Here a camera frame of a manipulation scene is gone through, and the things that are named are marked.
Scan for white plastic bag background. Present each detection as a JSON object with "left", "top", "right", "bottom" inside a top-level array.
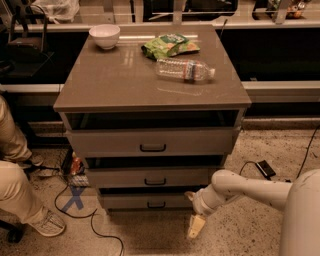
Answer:
[{"left": 31, "top": 0, "right": 80, "bottom": 24}]

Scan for grey drawer cabinet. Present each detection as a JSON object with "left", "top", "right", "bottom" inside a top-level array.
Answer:
[{"left": 54, "top": 25, "right": 251, "bottom": 197}]

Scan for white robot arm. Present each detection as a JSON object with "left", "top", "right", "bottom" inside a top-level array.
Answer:
[{"left": 186, "top": 169, "right": 320, "bottom": 256}]

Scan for white bowl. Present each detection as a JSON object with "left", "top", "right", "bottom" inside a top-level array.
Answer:
[{"left": 89, "top": 24, "right": 120, "bottom": 50}]

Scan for white sneaker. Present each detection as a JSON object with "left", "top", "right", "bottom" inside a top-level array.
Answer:
[{"left": 30, "top": 210, "right": 66, "bottom": 237}]

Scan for black cable left floor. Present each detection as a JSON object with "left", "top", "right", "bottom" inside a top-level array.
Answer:
[{"left": 53, "top": 184, "right": 125, "bottom": 256}]

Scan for grey middle drawer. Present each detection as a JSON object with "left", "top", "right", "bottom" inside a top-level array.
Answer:
[{"left": 86, "top": 166, "right": 219, "bottom": 188}]

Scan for black cable right floor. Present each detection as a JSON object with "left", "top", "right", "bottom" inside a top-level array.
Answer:
[{"left": 238, "top": 123, "right": 320, "bottom": 183}]

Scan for blue tape cross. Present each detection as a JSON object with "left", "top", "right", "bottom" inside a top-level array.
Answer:
[{"left": 62, "top": 186, "right": 85, "bottom": 212}]

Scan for black phone on floor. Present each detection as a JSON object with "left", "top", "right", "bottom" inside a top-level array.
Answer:
[{"left": 256, "top": 160, "right": 276, "bottom": 178}]

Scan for grey drawer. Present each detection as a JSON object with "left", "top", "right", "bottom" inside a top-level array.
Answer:
[
  {"left": 86, "top": 166, "right": 219, "bottom": 188},
  {"left": 98, "top": 193, "right": 192, "bottom": 210},
  {"left": 66, "top": 128, "right": 239, "bottom": 158}
]

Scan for black cable floor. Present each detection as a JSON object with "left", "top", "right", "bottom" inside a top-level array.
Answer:
[
  {"left": 53, "top": 184, "right": 125, "bottom": 256},
  {"left": 238, "top": 123, "right": 320, "bottom": 183}
]

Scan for clear plastic water bottle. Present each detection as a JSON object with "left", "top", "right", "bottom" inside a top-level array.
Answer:
[{"left": 156, "top": 58, "right": 215, "bottom": 82}]

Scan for black office chair base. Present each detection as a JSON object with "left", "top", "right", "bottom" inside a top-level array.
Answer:
[{"left": 0, "top": 220, "right": 23, "bottom": 243}]

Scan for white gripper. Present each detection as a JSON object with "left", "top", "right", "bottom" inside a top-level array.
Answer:
[{"left": 187, "top": 187, "right": 222, "bottom": 239}]

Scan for grey bottom drawer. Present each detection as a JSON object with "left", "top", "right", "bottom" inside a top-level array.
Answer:
[{"left": 98, "top": 193, "right": 192, "bottom": 210}]

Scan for black chair background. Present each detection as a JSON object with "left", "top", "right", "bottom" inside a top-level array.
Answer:
[{"left": 0, "top": 0, "right": 52, "bottom": 77}]

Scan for grey top drawer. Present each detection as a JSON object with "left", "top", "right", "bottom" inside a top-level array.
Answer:
[{"left": 66, "top": 128, "right": 239, "bottom": 158}]

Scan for green snack bag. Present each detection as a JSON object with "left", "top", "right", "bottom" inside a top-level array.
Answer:
[{"left": 141, "top": 33, "right": 200, "bottom": 60}]

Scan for person's leg beige trousers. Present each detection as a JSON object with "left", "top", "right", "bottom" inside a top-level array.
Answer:
[{"left": 0, "top": 97, "right": 47, "bottom": 224}]

